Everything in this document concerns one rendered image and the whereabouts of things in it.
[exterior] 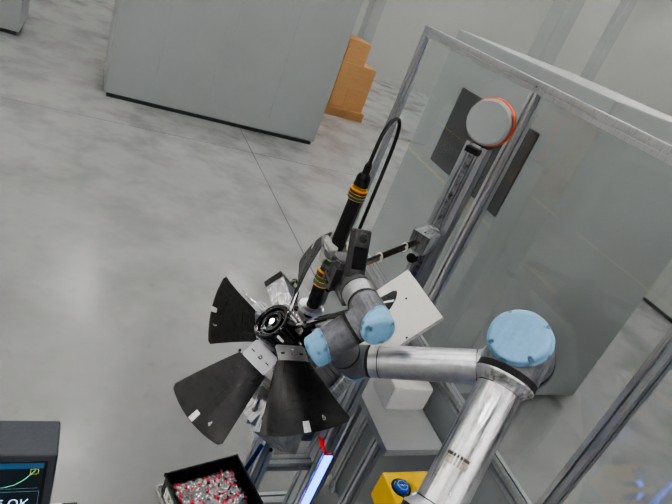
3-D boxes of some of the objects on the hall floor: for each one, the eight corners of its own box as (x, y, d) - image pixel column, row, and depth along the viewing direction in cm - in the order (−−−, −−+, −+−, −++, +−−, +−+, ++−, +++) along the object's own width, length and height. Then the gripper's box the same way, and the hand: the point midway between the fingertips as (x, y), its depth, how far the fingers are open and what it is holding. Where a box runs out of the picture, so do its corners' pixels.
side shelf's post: (321, 547, 244) (395, 411, 209) (324, 556, 241) (399, 419, 205) (313, 548, 243) (386, 411, 207) (315, 557, 240) (390, 419, 204)
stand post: (220, 546, 229) (289, 382, 190) (223, 568, 222) (295, 401, 182) (209, 547, 227) (276, 381, 188) (212, 569, 220) (282, 401, 180)
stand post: (273, 542, 239) (374, 332, 189) (278, 562, 232) (384, 350, 182) (263, 542, 237) (362, 331, 187) (267, 563, 230) (372, 349, 180)
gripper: (327, 304, 129) (303, 254, 146) (370, 309, 134) (342, 260, 151) (340, 274, 125) (314, 226, 142) (383, 280, 130) (354, 233, 147)
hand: (334, 237), depth 144 cm, fingers closed on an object, 4 cm apart
